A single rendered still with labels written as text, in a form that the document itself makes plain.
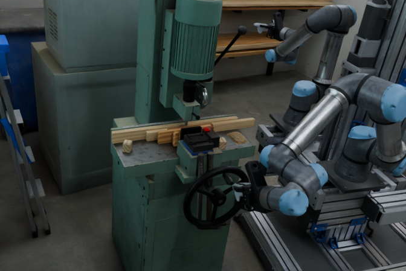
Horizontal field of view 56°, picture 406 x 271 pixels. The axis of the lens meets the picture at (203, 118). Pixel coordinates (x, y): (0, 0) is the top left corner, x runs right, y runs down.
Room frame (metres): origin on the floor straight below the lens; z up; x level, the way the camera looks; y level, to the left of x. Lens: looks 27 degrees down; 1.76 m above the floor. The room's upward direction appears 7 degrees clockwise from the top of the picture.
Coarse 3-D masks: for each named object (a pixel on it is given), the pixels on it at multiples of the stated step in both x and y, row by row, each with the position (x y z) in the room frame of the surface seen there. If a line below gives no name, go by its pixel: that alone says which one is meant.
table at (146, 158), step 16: (112, 144) 1.34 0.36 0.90; (144, 144) 1.37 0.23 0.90; (160, 144) 1.39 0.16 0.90; (240, 144) 1.48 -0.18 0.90; (128, 160) 1.24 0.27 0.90; (144, 160) 1.26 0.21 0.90; (160, 160) 1.27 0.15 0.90; (176, 160) 1.30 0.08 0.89; (224, 160) 1.41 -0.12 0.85; (128, 176) 1.20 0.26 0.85; (192, 176) 1.23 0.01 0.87
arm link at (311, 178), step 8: (296, 160) 1.05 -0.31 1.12; (288, 168) 1.01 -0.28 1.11; (296, 168) 1.00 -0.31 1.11; (304, 168) 1.00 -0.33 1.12; (312, 168) 1.00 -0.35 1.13; (320, 168) 1.00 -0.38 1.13; (288, 176) 1.00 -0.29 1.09; (296, 176) 0.98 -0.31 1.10; (304, 176) 0.97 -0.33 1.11; (312, 176) 0.97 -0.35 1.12; (320, 176) 0.97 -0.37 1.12; (304, 184) 0.94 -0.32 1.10; (312, 184) 0.95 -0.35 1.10; (320, 184) 0.96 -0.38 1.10; (312, 192) 0.94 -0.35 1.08
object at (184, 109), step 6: (174, 96) 1.54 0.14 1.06; (180, 96) 1.53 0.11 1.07; (174, 102) 1.54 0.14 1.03; (180, 102) 1.49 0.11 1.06; (186, 102) 1.48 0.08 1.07; (192, 102) 1.49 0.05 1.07; (174, 108) 1.53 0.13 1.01; (180, 108) 1.48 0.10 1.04; (186, 108) 1.44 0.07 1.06; (192, 108) 1.45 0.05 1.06; (198, 108) 1.46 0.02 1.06; (180, 114) 1.47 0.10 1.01; (186, 114) 1.44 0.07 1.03; (198, 114) 1.47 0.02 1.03; (186, 120) 1.44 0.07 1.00
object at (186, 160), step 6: (180, 144) 1.32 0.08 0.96; (180, 150) 1.31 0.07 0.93; (186, 150) 1.27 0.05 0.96; (216, 150) 1.30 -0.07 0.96; (180, 156) 1.30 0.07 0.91; (186, 156) 1.26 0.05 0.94; (192, 156) 1.23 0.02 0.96; (204, 156) 1.25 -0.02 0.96; (216, 156) 1.28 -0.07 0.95; (180, 162) 1.30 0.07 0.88; (186, 162) 1.25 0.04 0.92; (192, 162) 1.23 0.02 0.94; (204, 162) 1.25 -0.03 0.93; (216, 162) 1.28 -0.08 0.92; (186, 168) 1.24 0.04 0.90; (192, 168) 1.23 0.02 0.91; (204, 168) 1.25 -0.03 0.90; (192, 174) 1.23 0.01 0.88
